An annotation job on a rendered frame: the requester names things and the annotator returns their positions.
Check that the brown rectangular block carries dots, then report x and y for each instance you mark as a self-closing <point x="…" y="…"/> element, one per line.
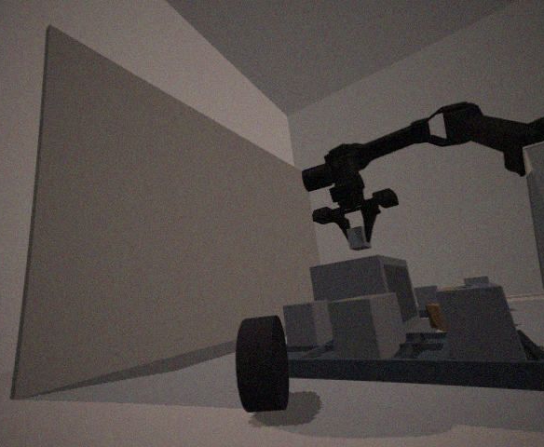
<point x="435" y="317"/>

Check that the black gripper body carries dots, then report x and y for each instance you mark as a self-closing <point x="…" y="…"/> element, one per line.
<point x="386" y="198"/>

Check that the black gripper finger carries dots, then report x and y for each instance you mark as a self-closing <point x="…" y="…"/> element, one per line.
<point x="368" y="215"/>
<point x="342" y="222"/>

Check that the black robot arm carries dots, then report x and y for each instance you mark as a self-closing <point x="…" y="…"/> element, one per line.
<point x="463" y="122"/>

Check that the beige flat wall panel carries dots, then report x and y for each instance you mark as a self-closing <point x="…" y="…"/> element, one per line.
<point x="154" y="231"/>

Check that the black wheel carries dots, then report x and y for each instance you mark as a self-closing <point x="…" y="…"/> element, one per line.
<point x="262" y="365"/>

